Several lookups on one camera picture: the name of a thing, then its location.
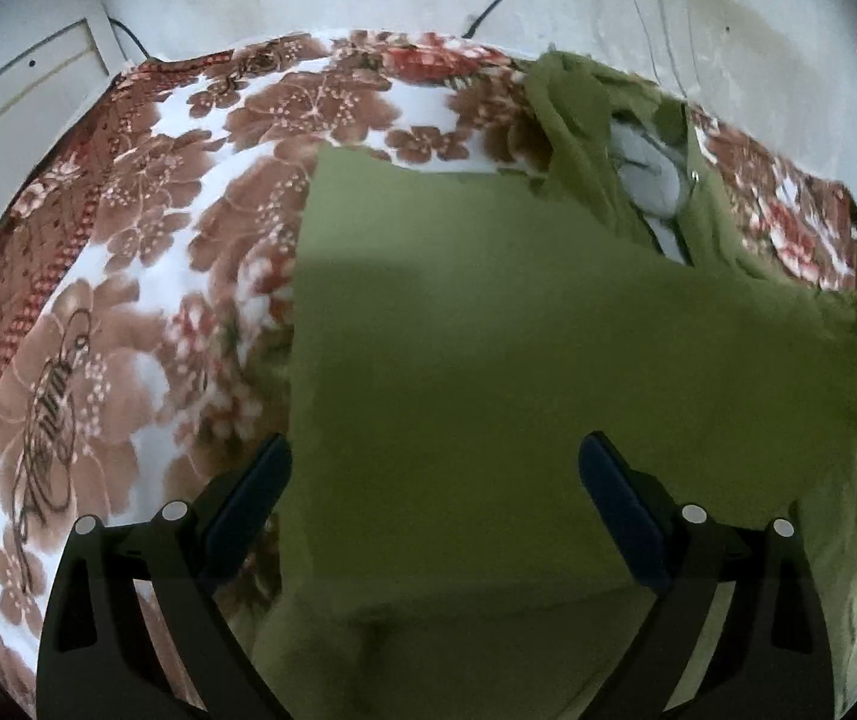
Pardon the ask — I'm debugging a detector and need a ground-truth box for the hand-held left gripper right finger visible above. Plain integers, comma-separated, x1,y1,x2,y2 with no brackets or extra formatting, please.
578,431,838,720

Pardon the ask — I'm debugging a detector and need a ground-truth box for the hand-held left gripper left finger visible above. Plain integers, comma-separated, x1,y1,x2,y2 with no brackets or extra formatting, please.
37,433,294,720

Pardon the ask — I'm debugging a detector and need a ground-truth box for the olive green garment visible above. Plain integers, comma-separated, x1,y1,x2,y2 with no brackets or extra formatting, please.
248,51,857,720

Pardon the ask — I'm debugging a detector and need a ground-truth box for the floral brown white blanket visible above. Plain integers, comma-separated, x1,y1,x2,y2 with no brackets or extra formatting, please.
0,30,857,713

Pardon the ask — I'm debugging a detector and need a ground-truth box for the white door panel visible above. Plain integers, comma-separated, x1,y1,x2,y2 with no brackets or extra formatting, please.
0,15,130,175

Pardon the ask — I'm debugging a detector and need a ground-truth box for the thin black cable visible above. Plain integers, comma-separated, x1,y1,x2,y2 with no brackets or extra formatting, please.
107,17,152,62

